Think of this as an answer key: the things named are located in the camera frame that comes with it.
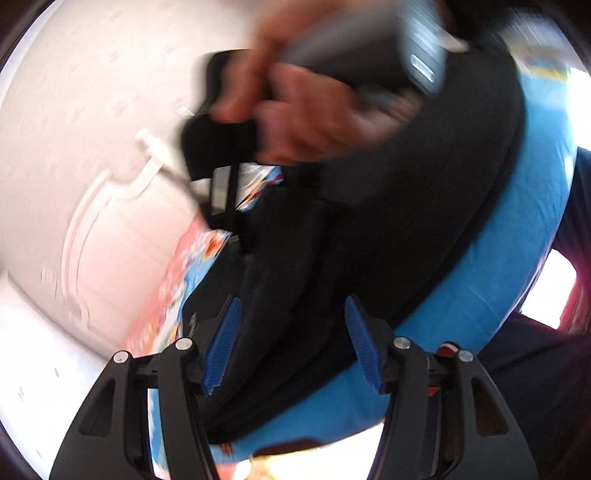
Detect person's right hand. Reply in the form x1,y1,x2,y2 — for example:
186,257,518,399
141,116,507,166
215,14,421,164

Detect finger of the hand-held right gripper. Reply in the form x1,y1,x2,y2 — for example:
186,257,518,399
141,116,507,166
182,48,269,254

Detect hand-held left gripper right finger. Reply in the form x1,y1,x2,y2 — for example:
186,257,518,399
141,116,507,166
344,295,541,480

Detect blue cartoon printed blanket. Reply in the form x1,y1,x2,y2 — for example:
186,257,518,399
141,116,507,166
148,46,578,480

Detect white bed headboard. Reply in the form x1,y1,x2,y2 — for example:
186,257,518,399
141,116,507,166
41,129,185,324

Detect black pants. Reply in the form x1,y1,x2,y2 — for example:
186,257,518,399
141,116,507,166
182,46,527,444

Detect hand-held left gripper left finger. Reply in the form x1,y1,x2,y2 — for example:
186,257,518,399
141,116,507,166
48,295,243,480

